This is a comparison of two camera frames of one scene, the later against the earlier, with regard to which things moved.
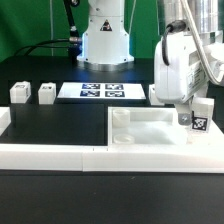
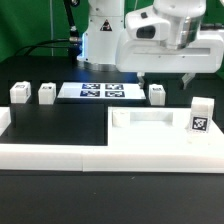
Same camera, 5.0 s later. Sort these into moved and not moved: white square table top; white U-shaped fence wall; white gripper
Moved: white gripper
Not moved: white square table top; white U-shaped fence wall
